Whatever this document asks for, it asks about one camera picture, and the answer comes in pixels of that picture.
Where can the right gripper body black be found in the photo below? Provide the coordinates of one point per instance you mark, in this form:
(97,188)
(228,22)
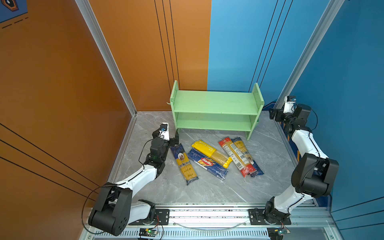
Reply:
(287,118)

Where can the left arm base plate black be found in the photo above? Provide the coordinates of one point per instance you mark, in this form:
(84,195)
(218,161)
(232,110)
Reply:
(157,216)

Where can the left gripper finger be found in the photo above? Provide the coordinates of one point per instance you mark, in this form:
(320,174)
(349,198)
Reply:
(175,140)
(157,133)

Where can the aluminium front rail frame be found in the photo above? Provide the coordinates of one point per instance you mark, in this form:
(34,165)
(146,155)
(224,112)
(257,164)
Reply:
(229,222)

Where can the red spaghetti bag white label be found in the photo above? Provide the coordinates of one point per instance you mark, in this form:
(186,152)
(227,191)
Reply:
(242,163)

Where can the right circuit board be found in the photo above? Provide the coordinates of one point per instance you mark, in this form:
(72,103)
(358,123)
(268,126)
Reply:
(276,233)

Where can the Ankara spaghetti bag blue yellow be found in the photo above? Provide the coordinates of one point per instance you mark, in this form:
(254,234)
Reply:
(184,164)

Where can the blue Barilla spaghetti box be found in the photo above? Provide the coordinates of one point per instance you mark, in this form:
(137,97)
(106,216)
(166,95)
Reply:
(208,164)

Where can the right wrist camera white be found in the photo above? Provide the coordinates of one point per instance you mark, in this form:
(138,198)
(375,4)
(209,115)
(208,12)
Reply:
(289,105)

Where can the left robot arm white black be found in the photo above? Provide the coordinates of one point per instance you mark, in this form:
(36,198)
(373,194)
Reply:
(114,208)

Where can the left green circuit board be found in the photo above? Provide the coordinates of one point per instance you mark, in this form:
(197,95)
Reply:
(148,233)

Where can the yellow Pastatime spaghetti bag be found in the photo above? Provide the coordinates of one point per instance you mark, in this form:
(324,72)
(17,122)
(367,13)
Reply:
(212,153)

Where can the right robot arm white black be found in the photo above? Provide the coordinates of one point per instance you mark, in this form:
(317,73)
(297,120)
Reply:
(315,173)

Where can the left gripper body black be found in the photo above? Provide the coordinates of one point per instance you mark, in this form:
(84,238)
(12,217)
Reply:
(165,146)

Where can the green two-tier wooden shelf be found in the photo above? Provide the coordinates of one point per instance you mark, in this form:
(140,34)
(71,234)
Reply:
(219,111)

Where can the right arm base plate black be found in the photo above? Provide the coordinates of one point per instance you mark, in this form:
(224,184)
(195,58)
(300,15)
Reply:
(258,217)

